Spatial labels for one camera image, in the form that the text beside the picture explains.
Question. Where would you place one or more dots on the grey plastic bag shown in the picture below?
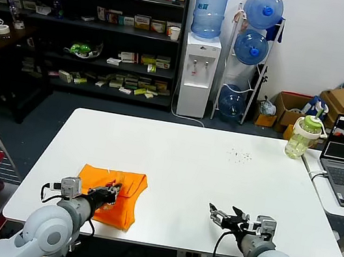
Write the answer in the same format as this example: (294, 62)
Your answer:
(268, 106)

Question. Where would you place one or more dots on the black stand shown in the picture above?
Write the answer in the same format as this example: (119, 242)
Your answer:
(264, 81)

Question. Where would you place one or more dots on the dark wooden table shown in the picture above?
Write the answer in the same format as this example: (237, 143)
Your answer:
(4, 44)

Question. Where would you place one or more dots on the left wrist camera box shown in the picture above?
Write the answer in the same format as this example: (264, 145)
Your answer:
(70, 188)

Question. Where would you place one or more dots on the scattered small crumbs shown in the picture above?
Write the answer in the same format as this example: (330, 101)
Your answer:
(240, 154)

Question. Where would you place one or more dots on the flat white box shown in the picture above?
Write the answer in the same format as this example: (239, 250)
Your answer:
(114, 61)

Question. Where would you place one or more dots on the white tape roll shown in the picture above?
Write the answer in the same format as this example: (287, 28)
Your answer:
(1, 30)

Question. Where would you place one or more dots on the orange and white box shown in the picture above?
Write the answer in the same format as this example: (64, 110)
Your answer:
(158, 27)

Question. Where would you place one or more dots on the white water dispenser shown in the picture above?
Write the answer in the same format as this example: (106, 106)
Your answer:
(195, 89)

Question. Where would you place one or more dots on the white side table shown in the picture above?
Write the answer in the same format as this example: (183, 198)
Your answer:
(343, 211)

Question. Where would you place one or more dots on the dark blue bottle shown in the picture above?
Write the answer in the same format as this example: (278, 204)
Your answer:
(56, 9)

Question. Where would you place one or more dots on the clear plastic bottle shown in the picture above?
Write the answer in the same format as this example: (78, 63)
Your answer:
(15, 14)

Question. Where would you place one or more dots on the white and red box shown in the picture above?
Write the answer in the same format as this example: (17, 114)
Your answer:
(127, 57)

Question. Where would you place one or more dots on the green lid drinking bottle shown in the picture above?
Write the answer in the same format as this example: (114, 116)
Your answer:
(300, 139)

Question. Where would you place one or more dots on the white power strip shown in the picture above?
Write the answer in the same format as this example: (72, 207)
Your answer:
(193, 256)

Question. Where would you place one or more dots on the blue and white bag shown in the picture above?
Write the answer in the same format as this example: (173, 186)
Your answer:
(312, 107)

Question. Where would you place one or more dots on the black shelving unit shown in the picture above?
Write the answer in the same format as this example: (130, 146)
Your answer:
(77, 23)

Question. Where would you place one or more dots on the small yellow cardboard box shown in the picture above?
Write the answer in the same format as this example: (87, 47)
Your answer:
(264, 119)

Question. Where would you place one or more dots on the blue water jug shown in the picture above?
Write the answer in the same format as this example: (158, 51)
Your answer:
(262, 11)
(250, 47)
(209, 12)
(232, 101)

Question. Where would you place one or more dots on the orange t-shirt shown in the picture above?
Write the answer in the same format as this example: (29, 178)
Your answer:
(126, 206)

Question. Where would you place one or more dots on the green plastic bag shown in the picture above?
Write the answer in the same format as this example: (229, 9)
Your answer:
(83, 49)

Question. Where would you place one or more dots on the open brown cardboard box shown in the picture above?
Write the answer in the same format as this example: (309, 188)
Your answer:
(286, 104)

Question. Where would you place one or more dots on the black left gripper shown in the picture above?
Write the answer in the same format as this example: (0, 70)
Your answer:
(101, 196)

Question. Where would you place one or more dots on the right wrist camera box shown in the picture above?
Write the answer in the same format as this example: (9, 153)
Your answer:
(265, 228)

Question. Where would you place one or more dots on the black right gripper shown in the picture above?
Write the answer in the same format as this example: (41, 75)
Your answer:
(236, 225)

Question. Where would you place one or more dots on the white paper cup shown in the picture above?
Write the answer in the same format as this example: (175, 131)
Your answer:
(174, 33)

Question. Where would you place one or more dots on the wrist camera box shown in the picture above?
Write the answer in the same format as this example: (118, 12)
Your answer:
(265, 228)
(70, 188)

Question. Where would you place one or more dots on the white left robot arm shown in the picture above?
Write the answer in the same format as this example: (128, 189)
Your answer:
(48, 233)

